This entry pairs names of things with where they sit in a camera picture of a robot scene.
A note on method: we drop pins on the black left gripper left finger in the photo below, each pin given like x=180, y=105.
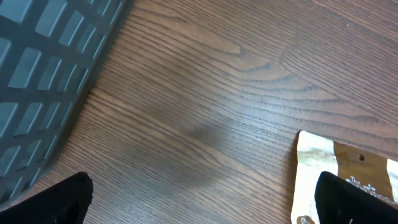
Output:
x=66, y=202

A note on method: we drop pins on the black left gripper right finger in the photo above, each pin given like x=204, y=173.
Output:
x=338, y=201

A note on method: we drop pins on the grey plastic mesh basket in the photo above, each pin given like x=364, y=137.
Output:
x=51, y=54

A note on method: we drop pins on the beige brown snack pouch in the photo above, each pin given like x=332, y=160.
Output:
x=374, y=174

